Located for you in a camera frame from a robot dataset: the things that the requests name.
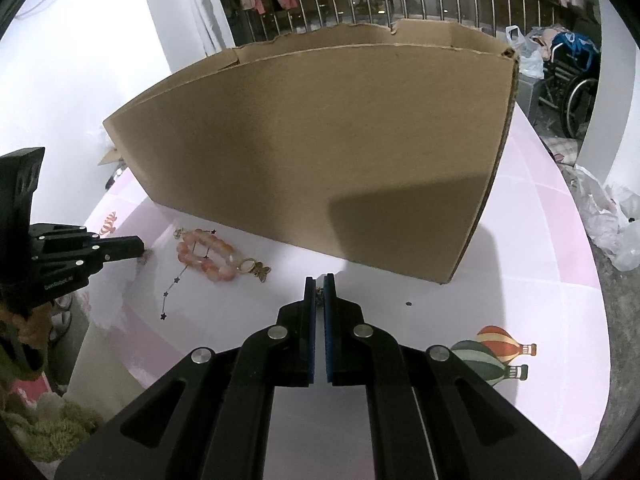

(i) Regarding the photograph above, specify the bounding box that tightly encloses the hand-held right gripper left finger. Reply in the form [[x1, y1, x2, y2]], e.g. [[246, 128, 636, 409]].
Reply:
[[54, 276, 317, 480]]

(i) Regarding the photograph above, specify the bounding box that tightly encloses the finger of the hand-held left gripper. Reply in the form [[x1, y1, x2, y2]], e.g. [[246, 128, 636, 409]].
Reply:
[[31, 248, 146, 282], [31, 226, 146, 252]]

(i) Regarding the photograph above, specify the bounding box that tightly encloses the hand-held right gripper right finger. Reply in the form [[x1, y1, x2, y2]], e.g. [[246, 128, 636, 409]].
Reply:
[[322, 273, 583, 480]]

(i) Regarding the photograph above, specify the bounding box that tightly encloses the black star chain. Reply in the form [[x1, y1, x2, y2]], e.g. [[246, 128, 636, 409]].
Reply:
[[159, 229, 219, 322]]

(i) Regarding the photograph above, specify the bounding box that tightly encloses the pink beaded bracelet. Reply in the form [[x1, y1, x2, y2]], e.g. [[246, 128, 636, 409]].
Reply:
[[176, 228, 236, 284]]

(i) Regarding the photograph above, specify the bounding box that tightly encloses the gold butterfly charm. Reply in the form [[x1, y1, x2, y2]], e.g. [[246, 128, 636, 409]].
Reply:
[[236, 258, 272, 281]]

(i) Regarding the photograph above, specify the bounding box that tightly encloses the brown cardboard box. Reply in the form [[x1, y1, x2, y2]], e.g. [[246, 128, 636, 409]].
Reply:
[[102, 18, 522, 286]]

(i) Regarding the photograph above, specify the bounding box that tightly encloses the pink balloon print tablecloth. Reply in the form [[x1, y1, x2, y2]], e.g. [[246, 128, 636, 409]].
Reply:
[[70, 105, 609, 468]]

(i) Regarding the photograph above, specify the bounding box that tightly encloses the white curtain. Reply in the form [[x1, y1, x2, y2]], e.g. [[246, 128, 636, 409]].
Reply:
[[144, 0, 237, 62]]

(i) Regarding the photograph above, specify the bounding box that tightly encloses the large crumpled white plastic bag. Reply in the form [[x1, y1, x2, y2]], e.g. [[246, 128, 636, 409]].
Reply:
[[571, 164, 640, 272]]

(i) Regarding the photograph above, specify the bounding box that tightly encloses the checked cloth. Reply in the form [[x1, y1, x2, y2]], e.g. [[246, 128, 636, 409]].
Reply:
[[546, 135, 582, 164]]

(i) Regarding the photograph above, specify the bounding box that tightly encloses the wheelchair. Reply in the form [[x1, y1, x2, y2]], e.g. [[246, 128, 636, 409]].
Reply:
[[537, 30, 602, 142]]

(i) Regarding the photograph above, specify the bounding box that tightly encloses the metal balcony railing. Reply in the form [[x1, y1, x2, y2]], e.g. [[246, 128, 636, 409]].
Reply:
[[245, 0, 601, 45]]

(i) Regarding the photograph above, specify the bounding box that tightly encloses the white plastic bag with handles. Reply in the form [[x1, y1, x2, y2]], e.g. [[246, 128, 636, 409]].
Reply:
[[505, 25, 545, 80]]

